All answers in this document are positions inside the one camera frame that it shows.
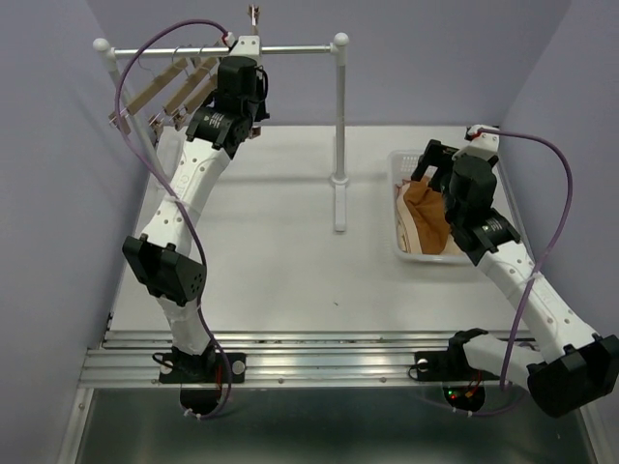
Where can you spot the aluminium mounting rail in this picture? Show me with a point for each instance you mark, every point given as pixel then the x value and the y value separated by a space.
pixel 341 350

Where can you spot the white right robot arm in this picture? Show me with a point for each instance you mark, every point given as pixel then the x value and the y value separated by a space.
pixel 552 354

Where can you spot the wooden clip hanger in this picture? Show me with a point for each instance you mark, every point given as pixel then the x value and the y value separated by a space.
pixel 152 90
pixel 160 120

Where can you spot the beige underwear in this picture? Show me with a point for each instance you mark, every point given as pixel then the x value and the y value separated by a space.
pixel 407 236

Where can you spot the pink underwear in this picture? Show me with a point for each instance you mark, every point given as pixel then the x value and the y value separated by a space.
pixel 401 187

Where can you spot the wooden hanger with brown cloth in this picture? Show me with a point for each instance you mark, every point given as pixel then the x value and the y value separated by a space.
pixel 254 13

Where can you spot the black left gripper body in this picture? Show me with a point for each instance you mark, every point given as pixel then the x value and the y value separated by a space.
pixel 257 103

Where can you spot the wooden hanger with beige cloth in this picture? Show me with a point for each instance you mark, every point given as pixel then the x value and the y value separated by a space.
pixel 194 92

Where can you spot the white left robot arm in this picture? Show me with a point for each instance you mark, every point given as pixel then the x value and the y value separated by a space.
pixel 160 257

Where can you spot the empty wooden clip hanger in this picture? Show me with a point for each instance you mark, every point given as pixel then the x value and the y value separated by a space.
pixel 152 90

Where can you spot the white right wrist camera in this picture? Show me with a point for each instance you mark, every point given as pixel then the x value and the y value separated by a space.
pixel 483 143

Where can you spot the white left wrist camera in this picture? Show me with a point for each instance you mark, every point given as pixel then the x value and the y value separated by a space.
pixel 247 46

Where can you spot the white clothes rack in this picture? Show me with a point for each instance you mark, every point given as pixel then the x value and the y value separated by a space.
pixel 301 102

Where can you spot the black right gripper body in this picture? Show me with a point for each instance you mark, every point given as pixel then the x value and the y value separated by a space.
pixel 445 172

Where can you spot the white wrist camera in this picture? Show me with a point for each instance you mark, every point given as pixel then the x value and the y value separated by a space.
pixel 247 46
pixel 483 143

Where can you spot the white plastic basket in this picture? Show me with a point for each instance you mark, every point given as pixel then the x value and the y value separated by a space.
pixel 400 165

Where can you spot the brown underwear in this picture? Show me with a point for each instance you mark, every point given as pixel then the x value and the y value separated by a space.
pixel 426 207

